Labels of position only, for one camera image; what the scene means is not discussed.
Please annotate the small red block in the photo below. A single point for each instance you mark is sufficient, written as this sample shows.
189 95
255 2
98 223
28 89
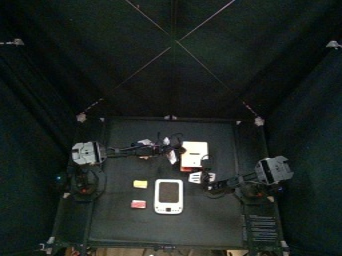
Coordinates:
138 204

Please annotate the red drawer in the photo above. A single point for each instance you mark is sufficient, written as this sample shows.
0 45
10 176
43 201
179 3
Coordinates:
186 169

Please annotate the small grey frame bracket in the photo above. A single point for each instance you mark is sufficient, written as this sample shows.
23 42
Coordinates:
238 122
102 119

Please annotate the white drawer box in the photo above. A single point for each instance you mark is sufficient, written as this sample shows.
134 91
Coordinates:
194 148

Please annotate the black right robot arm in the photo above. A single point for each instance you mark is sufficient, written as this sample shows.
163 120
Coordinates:
274 170

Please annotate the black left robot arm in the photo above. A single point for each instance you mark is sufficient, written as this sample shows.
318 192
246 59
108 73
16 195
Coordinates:
87 153

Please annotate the white handheld device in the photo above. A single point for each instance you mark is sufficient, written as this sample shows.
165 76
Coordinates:
169 209

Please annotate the grey frame corner bracket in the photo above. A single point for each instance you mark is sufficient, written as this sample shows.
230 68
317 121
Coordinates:
333 44
170 117
80 116
259 121
285 247
47 245
16 42

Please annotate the small yellow block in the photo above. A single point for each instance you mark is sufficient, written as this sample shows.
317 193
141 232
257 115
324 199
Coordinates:
141 184

